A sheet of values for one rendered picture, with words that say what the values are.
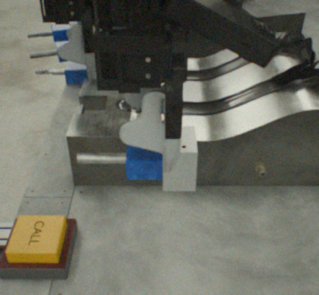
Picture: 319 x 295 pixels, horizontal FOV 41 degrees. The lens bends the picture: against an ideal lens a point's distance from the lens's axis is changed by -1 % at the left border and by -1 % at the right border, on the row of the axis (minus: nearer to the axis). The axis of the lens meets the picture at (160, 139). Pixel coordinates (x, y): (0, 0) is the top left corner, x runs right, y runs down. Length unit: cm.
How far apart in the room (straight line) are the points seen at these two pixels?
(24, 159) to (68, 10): 144
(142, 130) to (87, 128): 20
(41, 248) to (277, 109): 35
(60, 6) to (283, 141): 38
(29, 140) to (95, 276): 168
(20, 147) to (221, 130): 162
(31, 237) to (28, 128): 175
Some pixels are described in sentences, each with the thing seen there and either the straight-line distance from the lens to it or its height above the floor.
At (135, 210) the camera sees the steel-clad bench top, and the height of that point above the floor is 80.
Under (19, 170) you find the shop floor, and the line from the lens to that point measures 201.
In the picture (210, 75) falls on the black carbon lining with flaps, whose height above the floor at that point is 88.
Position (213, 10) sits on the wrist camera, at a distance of 38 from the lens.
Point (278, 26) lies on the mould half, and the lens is 99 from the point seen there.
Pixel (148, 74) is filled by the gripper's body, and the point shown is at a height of 105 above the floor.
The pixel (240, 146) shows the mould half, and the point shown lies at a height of 87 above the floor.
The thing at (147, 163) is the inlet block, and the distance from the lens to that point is 46.
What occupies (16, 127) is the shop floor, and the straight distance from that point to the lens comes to 230.
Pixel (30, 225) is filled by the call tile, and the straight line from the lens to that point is 56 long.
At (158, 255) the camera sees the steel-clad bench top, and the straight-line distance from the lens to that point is 55.
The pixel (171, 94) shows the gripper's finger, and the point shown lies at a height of 104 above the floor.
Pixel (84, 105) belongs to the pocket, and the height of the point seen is 87.
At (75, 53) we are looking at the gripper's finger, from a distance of 70.
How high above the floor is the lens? 123
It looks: 36 degrees down
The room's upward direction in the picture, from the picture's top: straight up
